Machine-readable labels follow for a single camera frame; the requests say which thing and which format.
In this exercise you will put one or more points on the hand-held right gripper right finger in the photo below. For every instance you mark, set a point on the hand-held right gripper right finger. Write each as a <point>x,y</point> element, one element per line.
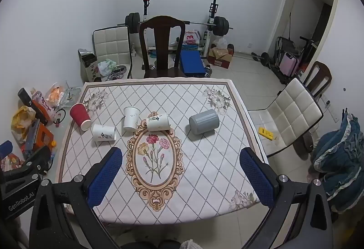
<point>257,178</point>

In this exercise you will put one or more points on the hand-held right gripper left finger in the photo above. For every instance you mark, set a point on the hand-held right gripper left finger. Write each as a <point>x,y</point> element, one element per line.
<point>104,178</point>

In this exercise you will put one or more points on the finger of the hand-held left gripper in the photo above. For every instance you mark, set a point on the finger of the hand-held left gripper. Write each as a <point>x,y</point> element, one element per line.
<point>5,148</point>
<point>37,158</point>

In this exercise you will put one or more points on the white paper cup black print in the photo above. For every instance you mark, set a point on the white paper cup black print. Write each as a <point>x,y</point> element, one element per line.
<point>102,133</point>
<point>157,122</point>

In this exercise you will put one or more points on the red paper cup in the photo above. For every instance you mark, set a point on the red paper cup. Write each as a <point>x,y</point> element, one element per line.
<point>80,116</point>

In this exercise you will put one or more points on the plain white paper cup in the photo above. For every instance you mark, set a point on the plain white paper cup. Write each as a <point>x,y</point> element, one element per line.
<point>130,121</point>

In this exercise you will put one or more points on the grey ribbed cup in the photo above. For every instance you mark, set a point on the grey ribbed cup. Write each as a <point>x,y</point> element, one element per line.
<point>204,121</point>

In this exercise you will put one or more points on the red patterned bag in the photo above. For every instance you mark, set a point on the red patterned bag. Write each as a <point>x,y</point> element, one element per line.
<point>10,161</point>

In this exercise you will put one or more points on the yellow plastic bag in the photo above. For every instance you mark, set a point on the yellow plastic bag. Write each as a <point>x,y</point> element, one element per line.
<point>21,124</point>

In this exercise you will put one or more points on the yellow tool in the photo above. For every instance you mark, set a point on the yellow tool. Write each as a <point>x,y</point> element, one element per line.
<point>266,134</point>

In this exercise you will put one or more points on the red printed package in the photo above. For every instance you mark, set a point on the red printed package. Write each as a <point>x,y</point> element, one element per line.
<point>42,104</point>

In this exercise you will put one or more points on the floral diamond pattern tablecloth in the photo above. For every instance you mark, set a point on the floral diamond pattern tablecloth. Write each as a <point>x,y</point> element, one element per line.
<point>199,166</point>

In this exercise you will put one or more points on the orange snack bag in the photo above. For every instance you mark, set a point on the orange snack bag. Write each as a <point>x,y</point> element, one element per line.
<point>55,93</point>

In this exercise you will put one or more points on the clear plastic tray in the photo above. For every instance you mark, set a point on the clear plastic tray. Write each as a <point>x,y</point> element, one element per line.
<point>71,95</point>

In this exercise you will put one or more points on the white padded chair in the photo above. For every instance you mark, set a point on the white padded chair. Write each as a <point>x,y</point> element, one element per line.
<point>111,41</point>
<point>295,107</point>

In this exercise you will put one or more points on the blue denim clothing pile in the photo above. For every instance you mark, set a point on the blue denim clothing pile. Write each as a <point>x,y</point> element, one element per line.
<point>341,158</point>

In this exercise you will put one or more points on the black printed carton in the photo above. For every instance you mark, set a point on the black printed carton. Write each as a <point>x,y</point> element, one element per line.
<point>91,67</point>

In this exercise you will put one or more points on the metal bowl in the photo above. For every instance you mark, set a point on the metal bowl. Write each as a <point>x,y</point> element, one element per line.
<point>118,72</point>

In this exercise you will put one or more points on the green and white plastic bag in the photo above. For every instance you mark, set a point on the green and white plastic bag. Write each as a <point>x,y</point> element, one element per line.
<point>105,66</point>

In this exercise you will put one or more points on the chrome dumbbell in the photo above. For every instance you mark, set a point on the chrome dumbbell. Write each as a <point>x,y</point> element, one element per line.
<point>207,71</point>

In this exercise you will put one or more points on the pink suitcase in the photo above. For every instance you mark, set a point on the pink suitcase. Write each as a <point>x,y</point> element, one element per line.
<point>289,63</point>

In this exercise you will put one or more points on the black dumbbell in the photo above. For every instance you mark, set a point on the black dumbbell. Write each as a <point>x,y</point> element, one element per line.
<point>264,56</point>

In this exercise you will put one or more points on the brown cardboard box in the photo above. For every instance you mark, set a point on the brown cardboard box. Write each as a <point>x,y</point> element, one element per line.
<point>220,60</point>

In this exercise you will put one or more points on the dark wooden chair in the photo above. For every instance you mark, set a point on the dark wooden chair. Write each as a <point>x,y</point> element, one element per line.
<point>162,38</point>
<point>324,73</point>

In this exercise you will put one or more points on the blue bench pad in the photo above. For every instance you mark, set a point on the blue bench pad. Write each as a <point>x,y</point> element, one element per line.
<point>192,63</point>

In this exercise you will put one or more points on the red and white plastic bag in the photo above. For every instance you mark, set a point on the red and white plastic bag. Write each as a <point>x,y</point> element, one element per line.
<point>190,37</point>

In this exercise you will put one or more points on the black barbell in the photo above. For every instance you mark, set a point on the black barbell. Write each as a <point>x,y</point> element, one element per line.
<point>133,21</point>

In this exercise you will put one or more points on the white barbell rack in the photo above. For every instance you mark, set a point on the white barbell rack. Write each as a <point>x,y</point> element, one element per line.
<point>212,10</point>

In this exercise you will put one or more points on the black metal cart frame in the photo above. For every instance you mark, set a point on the black metal cart frame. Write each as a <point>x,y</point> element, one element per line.
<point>283,44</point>

